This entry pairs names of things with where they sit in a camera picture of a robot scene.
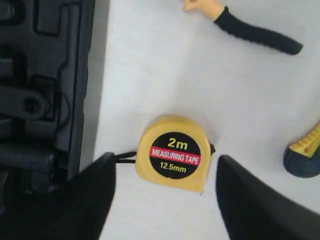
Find yellow utility knife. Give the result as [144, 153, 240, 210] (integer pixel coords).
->
[283, 122, 320, 178]

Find orange black combination pliers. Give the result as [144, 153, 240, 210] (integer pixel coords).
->
[183, 0, 304, 56]

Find black plastic tool case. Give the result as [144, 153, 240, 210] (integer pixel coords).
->
[0, 0, 95, 213]

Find yellow measuring tape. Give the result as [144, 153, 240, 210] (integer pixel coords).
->
[114, 114, 217, 195]

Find adjustable wrench black handle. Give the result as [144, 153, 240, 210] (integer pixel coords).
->
[0, 85, 50, 120]

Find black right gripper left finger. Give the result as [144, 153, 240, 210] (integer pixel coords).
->
[0, 152, 116, 240]

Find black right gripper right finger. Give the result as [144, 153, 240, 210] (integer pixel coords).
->
[215, 155, 320, 240]

